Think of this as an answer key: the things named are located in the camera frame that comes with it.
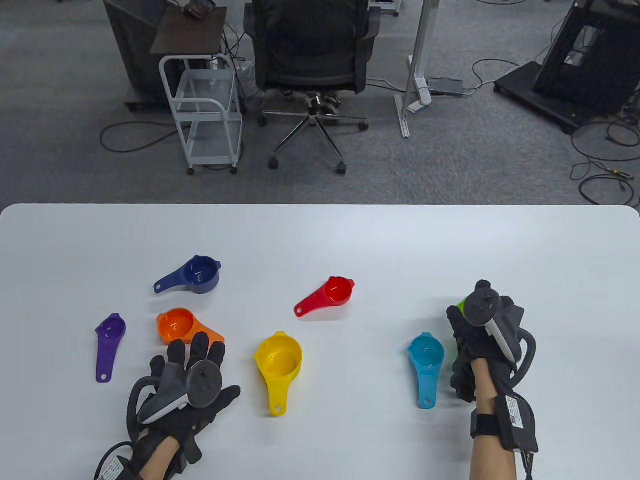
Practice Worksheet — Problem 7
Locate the person's right forearm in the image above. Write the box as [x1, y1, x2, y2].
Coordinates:
[470, 357, 517, 480]

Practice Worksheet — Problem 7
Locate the dark brown side table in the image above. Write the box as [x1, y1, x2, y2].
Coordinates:
[150, 6, 228, 56]

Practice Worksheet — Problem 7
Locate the green plastic measuring cup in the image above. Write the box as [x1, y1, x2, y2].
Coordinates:
[451, 296, 472, 363]

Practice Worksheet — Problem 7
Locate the dark brown pouch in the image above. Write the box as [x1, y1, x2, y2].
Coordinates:
[182, 0, 217, 20]

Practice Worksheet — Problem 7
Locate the person's left forearm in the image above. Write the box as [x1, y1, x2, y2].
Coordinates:
[139, 436, 179, 480]

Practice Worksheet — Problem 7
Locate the orange plastic measuring cup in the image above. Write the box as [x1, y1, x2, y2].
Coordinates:
[156, 307, 226, 347]

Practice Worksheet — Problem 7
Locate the light blue plastic measuring cup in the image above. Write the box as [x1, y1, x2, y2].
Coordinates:
[407, 332, 446, 410]

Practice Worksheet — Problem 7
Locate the black power adapter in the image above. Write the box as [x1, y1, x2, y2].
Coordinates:
[429, 76, 466, 97]

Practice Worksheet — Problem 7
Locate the navy plastic measuring cup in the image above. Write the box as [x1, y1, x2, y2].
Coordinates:
[153, 255, 222, 295]

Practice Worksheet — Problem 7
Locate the black equipment stand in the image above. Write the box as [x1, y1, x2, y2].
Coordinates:
[493, 0, 640, 136]

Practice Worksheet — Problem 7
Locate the yellow plastic measuring cup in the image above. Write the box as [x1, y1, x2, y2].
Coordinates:
[254, 331, 304, 417]

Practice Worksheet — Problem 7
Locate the white wire rolling cart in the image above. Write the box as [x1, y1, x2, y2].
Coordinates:
[159, 54, 245, 176]

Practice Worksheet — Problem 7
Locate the purple plastic measuring cup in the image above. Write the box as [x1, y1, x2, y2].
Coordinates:
[95, 313, 127, 384]

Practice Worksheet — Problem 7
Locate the black floor cable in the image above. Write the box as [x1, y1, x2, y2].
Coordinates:
[462, 59, 521, 96]
[100, 121, 193, 154]
[570, 107, 640, 208]

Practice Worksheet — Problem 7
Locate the black floor cabinet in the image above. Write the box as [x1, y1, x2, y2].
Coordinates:
[103, 0, 177, 112]

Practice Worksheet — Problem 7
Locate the white metal desk leg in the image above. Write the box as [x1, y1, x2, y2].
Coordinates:
[395, 0, 441, 139]

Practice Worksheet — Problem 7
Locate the grey black hand controller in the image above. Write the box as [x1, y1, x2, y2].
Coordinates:
[127, 361, 223, 438]
[465, 287, 537, 386]

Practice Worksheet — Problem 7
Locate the black mesh office chair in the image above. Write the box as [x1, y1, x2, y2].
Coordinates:
[244, 0, 382, 176]

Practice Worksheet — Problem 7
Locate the red plastic measuring cup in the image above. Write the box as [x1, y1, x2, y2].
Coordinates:
[293, 276, 356, 318]

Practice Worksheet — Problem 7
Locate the person's right hand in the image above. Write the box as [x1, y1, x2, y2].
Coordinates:
[446, 279, 526, 404]

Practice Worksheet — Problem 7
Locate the person's left hand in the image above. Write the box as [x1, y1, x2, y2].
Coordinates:
[127, 331, 242, 468]

